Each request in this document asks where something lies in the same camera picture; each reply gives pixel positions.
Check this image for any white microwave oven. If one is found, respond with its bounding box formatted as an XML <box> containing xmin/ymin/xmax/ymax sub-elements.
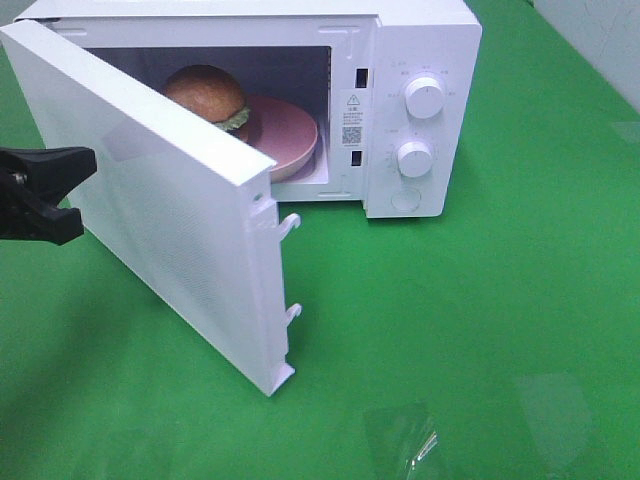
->
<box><xmin>9</xmin><ymin>1</ymin><xmax>482</xmax><ymax>218</ymax></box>

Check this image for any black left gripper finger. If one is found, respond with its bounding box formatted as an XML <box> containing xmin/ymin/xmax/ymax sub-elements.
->
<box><xmin>1</xmin><ymin>147</ymin><xmax>96</xmax><ymax>206</ymax></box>
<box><xmin>1</xmin><ymin>204</ymin><xmax>84</xmax><ymax>245</ymax></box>

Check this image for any lower white microwave knob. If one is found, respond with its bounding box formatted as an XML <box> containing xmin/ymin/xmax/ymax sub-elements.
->
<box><xmin>397</xmin><ymin>141</ymin><xmax>434</xmax><ymax>178</ymax></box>

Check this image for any upper white microwave knob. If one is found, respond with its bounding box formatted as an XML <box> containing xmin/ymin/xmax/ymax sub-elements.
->
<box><xmin>404</xmin><ymin>73</ymin><xmax>446</xmax><ymax>120</ymax></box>

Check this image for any round white door button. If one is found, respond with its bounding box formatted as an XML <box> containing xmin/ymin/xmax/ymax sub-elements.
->
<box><xmin>391</xmin><ymin>188</ymin><xmax>421</xmax><ymax>212</ymax></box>

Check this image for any white microwave knob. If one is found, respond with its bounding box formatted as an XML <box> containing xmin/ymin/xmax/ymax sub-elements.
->
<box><xmin>397</xmin><ymin>141</ymin><xmax>434</xmax><ymax>178</ymax></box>
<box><xmin>404</xmin><ymin>73</ymin><xmax>446</xmax><ymax>120</ymax></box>

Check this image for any pink round plate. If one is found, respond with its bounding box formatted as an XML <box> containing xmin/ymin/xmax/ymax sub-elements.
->
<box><xmin>248</xmin><ymin>95</ymin><xmax>318</xmax><ymax>183</ymax></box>

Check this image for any burger with lettuce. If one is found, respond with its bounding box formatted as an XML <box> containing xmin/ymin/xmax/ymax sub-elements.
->
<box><xmin>163</xmin><ymin>65</ymin><xmax>250</xmax><ymax>143</ymax></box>

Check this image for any white microwave door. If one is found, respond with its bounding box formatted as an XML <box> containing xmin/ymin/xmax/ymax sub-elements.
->
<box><xmin>1</xmin><ymin>20</ymin><xmax>301</xmax><ymax>395</ymax></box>

